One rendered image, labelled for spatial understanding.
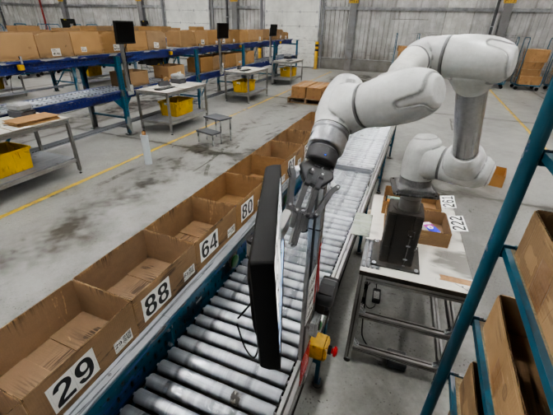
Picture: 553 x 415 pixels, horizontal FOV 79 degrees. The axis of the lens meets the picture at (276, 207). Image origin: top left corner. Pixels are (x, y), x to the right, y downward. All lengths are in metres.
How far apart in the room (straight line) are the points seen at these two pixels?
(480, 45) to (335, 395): 1.89
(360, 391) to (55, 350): 1.64
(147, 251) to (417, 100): 1.42
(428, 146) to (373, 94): 1.00
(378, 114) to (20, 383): 1.34
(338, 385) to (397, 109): 1.88
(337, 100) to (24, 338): 1.28
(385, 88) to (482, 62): 0.54
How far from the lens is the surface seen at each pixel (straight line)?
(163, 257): 1.74
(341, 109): 0.81
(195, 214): 2.02
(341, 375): 2.39
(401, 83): 0.75
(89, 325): 1.55
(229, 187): 2.31
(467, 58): 1.26
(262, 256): 0.62
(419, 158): 1.75
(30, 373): 1.48
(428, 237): 2.25
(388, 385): 2.42
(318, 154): 0.77
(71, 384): 1.30
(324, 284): 1.27
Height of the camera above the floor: 1.92
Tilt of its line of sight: 29 degrees down
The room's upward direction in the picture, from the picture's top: 2 degrees clockwise
